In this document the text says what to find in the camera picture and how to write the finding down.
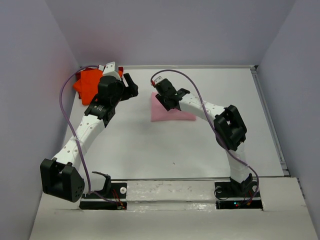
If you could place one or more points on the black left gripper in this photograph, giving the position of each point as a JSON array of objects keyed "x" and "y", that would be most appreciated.
[{"x": 133, "y": 88}]

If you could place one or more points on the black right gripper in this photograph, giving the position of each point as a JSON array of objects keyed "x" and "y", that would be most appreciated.
[{"x": 161, "y": 99}]

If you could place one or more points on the pink t shirt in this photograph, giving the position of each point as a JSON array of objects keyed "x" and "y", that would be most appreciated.
[{"x": 158, "y": 113}]

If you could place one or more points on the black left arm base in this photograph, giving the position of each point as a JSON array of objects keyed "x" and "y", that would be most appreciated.
[{"x": 112, "y": 197}]

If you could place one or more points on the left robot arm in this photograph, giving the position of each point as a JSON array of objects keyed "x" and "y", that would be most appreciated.
[{"x": 66, "y": 175}]

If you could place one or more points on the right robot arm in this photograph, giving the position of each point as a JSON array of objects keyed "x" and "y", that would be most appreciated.
[{"x": 229, "y": 127}]

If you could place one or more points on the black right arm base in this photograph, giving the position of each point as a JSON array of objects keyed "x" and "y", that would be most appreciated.
[{"x": 231, "y": 195}]

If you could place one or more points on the orange folded t shirt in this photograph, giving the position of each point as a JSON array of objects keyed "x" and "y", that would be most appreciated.
[{"x": 87, "y": 84}]

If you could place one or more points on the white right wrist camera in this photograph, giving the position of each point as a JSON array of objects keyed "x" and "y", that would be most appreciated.
[{"x": 156, "y": 81}]

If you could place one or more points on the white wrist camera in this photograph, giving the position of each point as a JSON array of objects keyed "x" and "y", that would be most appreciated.
[
  {"x": 156, "y": 81},
  {"x": 110, "y": 69}
]

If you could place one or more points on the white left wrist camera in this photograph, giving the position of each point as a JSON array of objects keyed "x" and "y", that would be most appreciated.
[{"x": 110, "y": 69}]

